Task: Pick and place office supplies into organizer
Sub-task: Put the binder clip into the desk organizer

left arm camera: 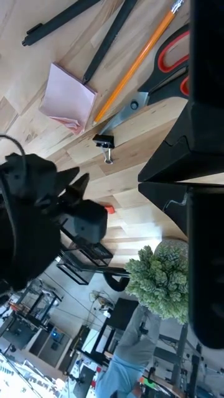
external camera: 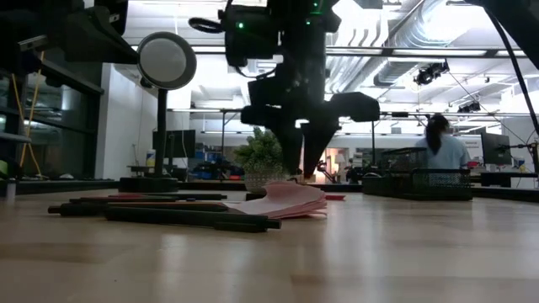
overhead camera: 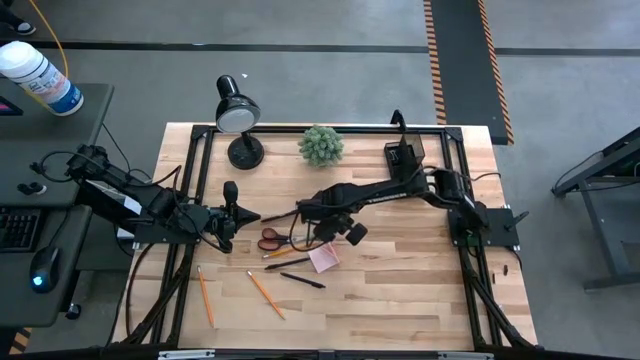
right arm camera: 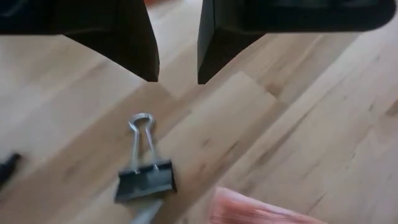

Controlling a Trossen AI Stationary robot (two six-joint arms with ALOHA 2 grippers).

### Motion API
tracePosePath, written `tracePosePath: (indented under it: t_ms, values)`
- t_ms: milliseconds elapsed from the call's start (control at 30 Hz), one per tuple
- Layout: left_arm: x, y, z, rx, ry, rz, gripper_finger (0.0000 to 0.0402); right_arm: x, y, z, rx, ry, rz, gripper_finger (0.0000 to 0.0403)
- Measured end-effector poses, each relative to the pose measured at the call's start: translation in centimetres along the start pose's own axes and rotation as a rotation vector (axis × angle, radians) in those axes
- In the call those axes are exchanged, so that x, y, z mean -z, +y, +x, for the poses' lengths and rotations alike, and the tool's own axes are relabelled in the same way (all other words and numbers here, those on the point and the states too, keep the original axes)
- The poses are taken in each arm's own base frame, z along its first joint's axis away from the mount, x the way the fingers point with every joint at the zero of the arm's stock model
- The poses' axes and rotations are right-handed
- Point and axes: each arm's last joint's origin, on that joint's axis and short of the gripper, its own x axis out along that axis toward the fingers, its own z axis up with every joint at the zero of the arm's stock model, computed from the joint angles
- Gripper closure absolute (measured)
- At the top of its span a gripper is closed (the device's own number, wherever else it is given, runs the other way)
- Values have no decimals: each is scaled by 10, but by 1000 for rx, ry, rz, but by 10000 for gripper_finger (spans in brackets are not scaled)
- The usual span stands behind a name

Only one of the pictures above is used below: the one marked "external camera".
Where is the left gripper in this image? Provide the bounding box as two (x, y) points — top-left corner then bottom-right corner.
(0, 0), (140, 77)

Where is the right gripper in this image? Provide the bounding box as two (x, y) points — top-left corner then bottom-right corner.
(241, 62), (382, 179)

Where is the pink sticky notes pad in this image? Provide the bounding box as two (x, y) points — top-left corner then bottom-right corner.
(224, 180), (328, 221)

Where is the black mesh desk organizer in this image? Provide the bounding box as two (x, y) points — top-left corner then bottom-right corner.
(361, 146), (473, 202)

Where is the green potted plant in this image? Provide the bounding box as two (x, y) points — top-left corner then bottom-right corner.
(232, 127), (296, 195)

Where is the black desk lamp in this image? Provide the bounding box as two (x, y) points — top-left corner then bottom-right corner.
(119, 31), (198, 194)

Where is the black computer monitor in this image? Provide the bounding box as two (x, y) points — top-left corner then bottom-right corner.
(152, 129), (197, 160)
(481, 132), (513, 167)

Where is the person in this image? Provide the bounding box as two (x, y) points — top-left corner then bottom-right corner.
(414, 113), (472, 170)

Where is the black ceiling track light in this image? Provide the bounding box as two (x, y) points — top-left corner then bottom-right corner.
(414, 60), (451, 87)
(457, 100), (483, 114)

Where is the black background rig frame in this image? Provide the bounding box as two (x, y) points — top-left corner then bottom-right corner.
(219, 108), (253, 157)
(369, 111), (434, 167)

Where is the yellow cable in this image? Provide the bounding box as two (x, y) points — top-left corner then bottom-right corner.
(11, 50), (45, 180)

